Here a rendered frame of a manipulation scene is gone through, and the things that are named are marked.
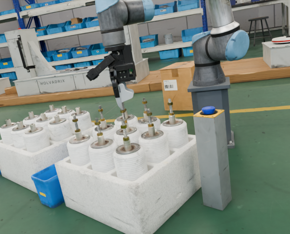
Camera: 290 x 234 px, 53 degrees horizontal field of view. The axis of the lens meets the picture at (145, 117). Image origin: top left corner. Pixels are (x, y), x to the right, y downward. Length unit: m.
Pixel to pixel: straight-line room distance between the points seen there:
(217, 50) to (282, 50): 1.63
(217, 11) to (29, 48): 2.71
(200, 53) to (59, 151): 0.74
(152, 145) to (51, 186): 0.43
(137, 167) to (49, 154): 0.52
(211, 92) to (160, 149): 0.49
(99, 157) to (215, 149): 0.36
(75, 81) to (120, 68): 2.27
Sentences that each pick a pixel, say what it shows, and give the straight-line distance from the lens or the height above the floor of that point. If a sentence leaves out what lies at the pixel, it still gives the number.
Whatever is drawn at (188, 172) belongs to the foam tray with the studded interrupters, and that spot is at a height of 0.09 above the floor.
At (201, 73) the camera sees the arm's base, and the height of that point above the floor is 0.36.
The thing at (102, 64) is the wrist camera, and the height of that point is 0.50.
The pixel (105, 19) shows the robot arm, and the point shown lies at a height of 0.63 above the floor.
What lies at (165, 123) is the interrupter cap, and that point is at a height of 0.25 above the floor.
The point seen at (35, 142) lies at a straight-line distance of 1.28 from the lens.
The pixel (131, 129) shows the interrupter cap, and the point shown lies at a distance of 1.03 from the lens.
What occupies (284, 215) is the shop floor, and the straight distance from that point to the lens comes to 0.99.
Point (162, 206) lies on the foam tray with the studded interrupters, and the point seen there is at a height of 0.06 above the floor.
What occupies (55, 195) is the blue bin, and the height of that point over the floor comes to 0.05.
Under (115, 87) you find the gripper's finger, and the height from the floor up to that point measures 0.42.
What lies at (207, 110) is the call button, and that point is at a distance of 0.87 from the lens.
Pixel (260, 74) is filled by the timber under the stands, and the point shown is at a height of 0.06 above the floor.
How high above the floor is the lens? 0.58
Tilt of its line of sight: 16 degrees down
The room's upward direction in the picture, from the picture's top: 9 degrees counter-clockwise
